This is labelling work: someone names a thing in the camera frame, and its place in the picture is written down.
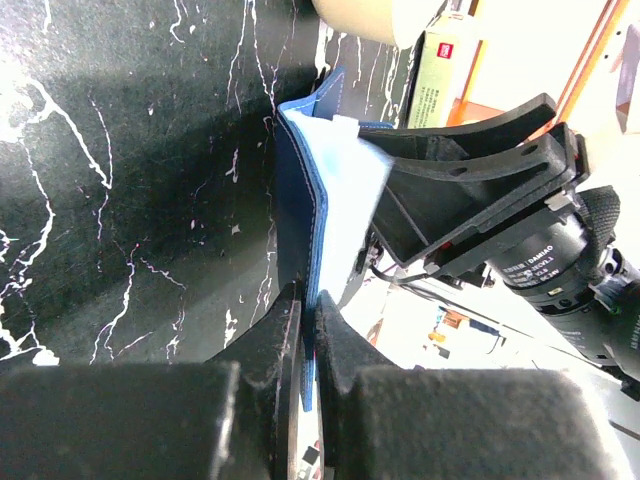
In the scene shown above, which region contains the white small carton box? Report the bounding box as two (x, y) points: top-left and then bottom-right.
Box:
(407, 11), (479, 129)

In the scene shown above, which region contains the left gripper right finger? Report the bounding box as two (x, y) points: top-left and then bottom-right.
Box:
(315, 293), (615, 479)

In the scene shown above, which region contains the beige oval card tray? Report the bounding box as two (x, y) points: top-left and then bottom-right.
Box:
(312, 0), (446, 49)

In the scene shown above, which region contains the blue leather card holder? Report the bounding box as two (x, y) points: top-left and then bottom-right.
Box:
(275, 67), (393, 411)

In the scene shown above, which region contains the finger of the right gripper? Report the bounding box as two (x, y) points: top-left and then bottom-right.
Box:
(359, 93), (556, 155)

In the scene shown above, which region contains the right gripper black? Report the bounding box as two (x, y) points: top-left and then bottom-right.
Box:
(372, 124), (639, 379)

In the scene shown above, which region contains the orange wooden tiered shelf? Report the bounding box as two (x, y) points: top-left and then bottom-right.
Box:
(444, 0), (640, 129)

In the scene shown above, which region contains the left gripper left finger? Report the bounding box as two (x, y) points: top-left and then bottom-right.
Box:
(1, 283), (303, 479)

